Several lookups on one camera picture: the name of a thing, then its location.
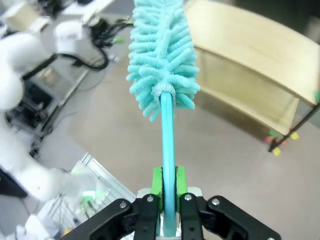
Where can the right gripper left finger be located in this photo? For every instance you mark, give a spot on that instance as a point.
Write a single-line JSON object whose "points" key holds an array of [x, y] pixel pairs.
{"points": [[140, 220]]}

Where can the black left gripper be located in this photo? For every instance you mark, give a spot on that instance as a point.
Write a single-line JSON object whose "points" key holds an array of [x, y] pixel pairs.
{"points": [[103, 33]]}

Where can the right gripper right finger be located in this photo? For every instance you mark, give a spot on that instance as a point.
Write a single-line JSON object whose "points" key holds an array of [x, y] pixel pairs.
{"points": [[200, 220]]}

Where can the teal microfiber duster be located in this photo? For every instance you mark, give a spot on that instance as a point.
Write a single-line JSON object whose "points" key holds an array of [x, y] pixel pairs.
{"points": [[162, 50]]}

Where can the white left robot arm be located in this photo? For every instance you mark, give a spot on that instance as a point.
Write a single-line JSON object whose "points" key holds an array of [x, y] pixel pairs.
{"points": [[10, 75]]}

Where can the brown cardboard box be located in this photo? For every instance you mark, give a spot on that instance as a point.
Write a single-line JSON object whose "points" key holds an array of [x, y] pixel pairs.
{"points": [[27, 20]]}

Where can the yellow paper scrap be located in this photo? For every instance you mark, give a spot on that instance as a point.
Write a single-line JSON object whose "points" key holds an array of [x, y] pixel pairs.
{"points": [[277, 151], [295, 135]]}

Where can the green paper scrap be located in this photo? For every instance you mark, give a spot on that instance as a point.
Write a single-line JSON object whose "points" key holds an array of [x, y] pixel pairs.
{"points": [[317, 96], [272, 134]]}

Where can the orange paper scrap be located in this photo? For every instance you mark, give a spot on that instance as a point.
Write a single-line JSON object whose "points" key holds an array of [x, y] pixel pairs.
{"points": [[284, 143]]}

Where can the aluminium frame rack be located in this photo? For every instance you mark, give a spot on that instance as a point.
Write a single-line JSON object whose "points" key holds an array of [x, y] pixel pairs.
{"points": [[105, 180]]}

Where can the wooden two-tier shelf black frame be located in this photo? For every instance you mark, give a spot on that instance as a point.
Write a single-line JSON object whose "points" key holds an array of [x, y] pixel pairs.
{"points": [[250, 45]]}

